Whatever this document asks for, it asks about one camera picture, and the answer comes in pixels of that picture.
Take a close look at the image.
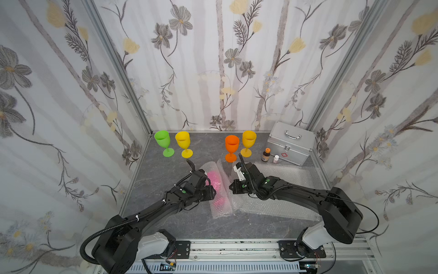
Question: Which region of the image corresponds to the pink glass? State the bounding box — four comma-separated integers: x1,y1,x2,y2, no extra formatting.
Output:
201,160,233,219

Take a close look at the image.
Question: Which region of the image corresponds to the orange glass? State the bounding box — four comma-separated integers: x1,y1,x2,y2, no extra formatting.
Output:
225,135,240,163

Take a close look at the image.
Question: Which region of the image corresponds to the amber glass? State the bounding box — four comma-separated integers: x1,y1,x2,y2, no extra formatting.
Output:
240,131,257,158

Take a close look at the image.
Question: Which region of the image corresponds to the yellow glass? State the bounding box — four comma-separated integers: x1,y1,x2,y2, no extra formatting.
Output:
175,131,193,159

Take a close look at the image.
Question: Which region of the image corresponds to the green plastic wine glass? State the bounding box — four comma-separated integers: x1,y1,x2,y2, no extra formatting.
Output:
154,130,175,158

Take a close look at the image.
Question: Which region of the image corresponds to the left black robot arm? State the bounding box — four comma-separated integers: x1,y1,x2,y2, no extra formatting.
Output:
79,160,216,274

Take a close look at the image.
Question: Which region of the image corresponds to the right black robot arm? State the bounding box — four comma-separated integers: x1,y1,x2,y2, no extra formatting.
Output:
229,158,364,258

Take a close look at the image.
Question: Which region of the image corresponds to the brown bottle orange cap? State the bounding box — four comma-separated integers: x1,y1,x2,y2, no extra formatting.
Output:
261,148,271,162

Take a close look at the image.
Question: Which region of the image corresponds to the silver aluminium case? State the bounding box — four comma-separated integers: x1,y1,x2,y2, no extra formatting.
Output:
266,121,316,166

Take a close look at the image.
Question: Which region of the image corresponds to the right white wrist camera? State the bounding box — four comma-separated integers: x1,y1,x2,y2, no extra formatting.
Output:
233,163,246,181

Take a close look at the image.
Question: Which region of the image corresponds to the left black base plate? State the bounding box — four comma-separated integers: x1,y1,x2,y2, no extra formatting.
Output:
160,240,191,259

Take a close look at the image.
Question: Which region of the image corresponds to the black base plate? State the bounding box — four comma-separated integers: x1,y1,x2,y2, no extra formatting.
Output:
278,240,326,259
160,240,191,259

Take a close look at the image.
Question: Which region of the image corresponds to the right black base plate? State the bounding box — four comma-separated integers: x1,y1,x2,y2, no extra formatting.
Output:
278,240,326,259

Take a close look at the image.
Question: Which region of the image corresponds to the white slotted cable duct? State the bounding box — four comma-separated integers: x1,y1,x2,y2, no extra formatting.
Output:
147,261,306,274

